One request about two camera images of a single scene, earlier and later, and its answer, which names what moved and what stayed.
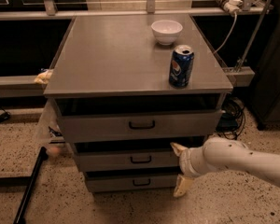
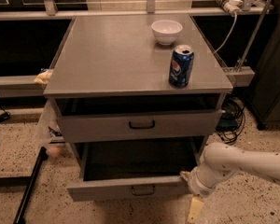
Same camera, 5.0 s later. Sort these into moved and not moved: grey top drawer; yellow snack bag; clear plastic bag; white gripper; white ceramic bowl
Moved: white gripper
Not moved: white ceramic bowl; grey top drawer; yellow snack bag; clear plastic bag
